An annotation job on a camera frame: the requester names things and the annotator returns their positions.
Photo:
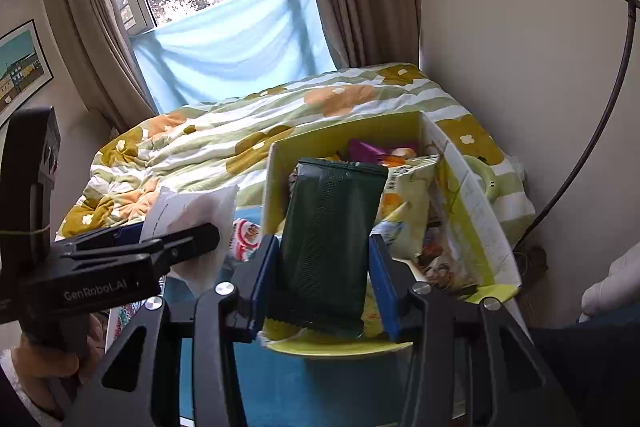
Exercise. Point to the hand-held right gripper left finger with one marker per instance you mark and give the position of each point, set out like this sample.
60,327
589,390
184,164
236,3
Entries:
262,282

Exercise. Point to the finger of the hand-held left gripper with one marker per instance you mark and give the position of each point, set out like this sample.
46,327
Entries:
112,237
187,244

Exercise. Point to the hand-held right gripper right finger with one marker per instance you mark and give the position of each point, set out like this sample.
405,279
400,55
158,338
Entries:
384,287

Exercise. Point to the translucent white packet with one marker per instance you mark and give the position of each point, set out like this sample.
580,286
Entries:
200,207

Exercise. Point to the dark green snack packet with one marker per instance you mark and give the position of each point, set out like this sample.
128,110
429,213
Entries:
325,247

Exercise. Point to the green cardboard box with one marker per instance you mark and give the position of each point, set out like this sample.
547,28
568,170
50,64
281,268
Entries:
325,137

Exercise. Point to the person's left forearm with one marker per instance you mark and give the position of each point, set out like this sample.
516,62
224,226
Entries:
15,399

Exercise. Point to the person's left hand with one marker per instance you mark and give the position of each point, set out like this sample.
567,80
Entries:
55,367

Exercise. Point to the red white snack packet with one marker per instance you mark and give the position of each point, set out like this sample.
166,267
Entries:
245,239

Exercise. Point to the brown snack packet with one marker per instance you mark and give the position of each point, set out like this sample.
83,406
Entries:
440,257

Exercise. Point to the white yellow snack packet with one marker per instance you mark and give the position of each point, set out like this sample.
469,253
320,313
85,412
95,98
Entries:
410,202

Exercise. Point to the blue patterned tablecloth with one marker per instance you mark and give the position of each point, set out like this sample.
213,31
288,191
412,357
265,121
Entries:
310,382

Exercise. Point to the green floral blanket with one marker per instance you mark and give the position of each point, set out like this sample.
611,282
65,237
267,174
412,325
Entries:
225,132

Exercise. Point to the orange snack packet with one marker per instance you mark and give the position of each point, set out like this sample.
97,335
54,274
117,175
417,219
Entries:
400,155

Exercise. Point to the purple snack packet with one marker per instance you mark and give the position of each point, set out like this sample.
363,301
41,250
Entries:
365,150

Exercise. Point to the light blue window cloth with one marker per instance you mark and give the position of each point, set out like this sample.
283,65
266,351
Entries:
225,52

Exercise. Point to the person's dark trouser leg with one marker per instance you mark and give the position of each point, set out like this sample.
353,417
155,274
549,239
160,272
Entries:
590,367

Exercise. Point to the white cloth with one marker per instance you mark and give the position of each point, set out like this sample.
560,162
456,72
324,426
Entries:
615,282

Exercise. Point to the black curved lamp rod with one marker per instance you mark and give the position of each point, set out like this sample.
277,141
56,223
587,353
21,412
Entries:
631,22

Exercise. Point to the framed wall poster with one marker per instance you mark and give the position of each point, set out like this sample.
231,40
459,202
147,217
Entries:
20,72

